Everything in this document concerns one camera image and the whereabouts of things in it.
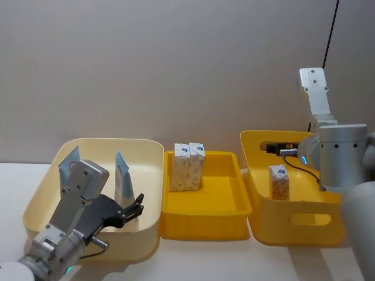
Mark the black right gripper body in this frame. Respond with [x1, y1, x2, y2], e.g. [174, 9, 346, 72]
[265, 142, 299, 155]

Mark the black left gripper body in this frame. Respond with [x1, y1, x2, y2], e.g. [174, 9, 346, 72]
[76, 194, 124, 238]

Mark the cream plastic bin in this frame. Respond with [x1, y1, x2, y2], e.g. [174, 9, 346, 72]
[22, 138, 165, 262]

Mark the pale blue standing pouch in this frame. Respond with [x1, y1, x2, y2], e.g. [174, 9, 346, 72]
[58, 145, 82, 200]
[114, 149, 136, 209]

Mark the shallow yellow plastic tray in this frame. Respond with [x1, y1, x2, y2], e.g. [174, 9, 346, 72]
[159, 150, 254, 242]

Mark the thin dark left gripper cable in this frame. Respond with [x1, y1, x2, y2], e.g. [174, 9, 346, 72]
[79, 236, 110, 260]

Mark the thin dark gripper cable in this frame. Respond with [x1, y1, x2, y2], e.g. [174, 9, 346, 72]
[79, 236, 110, 260]
[279, 149, 323, 184]

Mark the thin dark right gripper cable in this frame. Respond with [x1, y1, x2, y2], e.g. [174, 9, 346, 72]
[279, 149, 323, 184]

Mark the deep yellow bin with handle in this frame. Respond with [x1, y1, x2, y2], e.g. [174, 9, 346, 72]
[239, 129, 346, 248]

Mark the black cable on wall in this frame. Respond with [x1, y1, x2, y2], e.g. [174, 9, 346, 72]
[321, 0, 341, 70]

